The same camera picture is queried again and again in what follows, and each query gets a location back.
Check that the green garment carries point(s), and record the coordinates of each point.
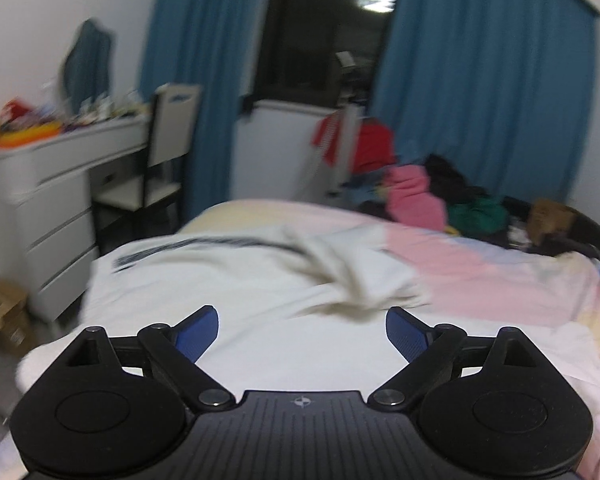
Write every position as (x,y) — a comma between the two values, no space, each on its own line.
(480,215)

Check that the pile of colourful small items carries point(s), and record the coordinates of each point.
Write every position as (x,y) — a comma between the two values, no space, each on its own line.
(30,120)

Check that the bed with pastel pink blanket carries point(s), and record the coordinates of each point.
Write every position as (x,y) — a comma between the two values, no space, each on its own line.
(490,270)

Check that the white rack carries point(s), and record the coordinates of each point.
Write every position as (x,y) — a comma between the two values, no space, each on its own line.
(347,145)

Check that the white garment with dark stripe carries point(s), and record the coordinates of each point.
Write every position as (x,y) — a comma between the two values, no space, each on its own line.
(260,285)

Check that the white dressing desk with drawers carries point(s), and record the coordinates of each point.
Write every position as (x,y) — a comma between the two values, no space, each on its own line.
(40,200)

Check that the red garment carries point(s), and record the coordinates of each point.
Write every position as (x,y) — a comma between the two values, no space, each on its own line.
(375,145)

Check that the dark window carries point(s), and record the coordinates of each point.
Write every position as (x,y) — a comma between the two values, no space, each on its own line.
(310,35)

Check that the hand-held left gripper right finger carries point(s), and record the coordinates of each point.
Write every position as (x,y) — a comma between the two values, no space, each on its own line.
(405,334)

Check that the black garment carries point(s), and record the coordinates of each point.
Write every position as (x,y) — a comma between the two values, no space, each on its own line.
(452,180)

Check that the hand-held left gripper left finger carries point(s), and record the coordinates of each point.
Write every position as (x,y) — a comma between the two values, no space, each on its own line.
(197,334)

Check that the white chair with black frame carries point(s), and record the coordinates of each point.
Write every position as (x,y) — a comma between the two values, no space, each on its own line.
(172,125)

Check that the blue curtain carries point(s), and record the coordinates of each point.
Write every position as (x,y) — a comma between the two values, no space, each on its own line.
(200,60)
(480,85)

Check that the pink garment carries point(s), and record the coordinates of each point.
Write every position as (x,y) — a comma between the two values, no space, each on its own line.
(412,195)

